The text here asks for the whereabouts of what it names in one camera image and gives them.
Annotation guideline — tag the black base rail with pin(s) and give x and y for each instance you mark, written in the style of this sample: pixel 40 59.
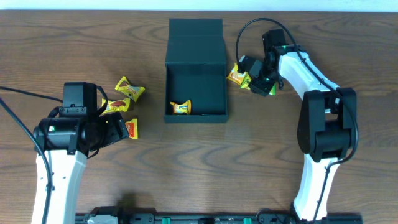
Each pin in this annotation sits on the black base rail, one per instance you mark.
pixel 150 216

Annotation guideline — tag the yellow Julie's peanut butter packet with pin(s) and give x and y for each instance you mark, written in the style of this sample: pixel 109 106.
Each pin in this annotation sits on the yellow Julie's peanut butter packet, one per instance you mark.
pixel 184 108

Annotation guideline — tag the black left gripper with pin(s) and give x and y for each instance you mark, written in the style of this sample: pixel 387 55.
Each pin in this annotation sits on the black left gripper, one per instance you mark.
pixel 113 134

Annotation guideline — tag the yellow Apollo cake packet far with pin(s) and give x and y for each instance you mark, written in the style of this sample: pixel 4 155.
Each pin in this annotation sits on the yellow Apollo cake packet far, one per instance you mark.
pixel 133 92

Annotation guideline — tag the green yellow snack packet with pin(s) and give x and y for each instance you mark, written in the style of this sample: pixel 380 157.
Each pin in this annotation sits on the green yellow snack packet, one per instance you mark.
pixel 247 80

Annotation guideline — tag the yellow Apollo cake packet middle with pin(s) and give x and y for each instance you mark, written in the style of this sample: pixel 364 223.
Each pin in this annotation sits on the yellow Apollo cake packet middle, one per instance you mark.
pixel 117 105

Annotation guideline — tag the yellow apollo cake packet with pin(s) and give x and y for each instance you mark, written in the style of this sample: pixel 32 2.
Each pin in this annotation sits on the yellow apollo cake packet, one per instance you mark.
pixel 133 92
pixel 117 105

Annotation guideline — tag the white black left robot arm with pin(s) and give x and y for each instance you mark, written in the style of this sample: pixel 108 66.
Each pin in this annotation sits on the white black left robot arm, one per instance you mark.
pixel 67 143

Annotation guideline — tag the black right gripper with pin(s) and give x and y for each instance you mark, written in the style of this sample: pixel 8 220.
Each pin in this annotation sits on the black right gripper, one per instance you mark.
pixel 256 86

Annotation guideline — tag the yellow Le-mond biscuit packet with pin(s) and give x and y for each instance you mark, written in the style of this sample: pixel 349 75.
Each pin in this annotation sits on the yellow Le-mond biscuit packet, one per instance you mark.
pixel 235 76

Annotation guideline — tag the black open gift box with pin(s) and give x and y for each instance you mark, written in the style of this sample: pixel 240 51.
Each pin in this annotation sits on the black open gift box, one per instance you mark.
pixel 196 69

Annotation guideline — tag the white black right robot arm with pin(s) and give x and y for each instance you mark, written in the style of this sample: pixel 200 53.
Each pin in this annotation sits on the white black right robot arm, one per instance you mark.
pixel 327 131

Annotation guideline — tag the yellow orange snack packet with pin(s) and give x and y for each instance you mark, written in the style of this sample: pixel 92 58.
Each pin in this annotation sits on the yellow orange snack packet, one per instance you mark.
pixel 132 128

